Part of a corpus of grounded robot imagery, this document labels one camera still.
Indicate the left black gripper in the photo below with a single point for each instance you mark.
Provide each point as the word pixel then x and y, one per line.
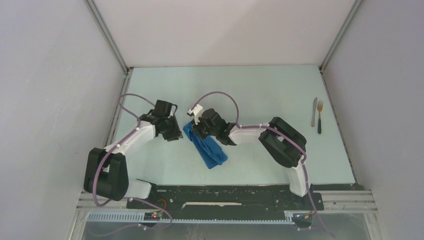
pixel 176 133

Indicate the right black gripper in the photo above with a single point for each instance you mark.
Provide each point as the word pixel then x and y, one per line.
pixel 197 128

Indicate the blue cloth napkin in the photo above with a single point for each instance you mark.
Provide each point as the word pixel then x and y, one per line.
pixel 211 153

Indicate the silver knife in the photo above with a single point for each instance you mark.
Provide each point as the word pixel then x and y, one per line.
pixel 313 117

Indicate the gold fork dark handle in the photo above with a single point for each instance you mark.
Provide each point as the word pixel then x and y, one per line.
pixel 319 109

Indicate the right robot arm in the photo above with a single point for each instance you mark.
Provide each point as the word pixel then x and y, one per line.
pixel 284 144

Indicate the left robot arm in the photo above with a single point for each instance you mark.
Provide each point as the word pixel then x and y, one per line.
pixel 106 172

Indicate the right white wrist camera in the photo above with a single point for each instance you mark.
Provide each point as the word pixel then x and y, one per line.
pixel 196 112

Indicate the left aluminium frame post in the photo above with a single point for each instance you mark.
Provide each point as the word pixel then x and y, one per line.
pixel 127 71

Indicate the aluminium frame post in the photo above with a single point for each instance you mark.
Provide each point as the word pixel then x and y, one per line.
pixel 127 71
pixel 340 34

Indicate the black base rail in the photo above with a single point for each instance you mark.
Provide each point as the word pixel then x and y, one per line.
pixel 232 202

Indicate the right aluminium frame post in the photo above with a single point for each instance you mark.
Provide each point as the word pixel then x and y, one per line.
pixel 340 34

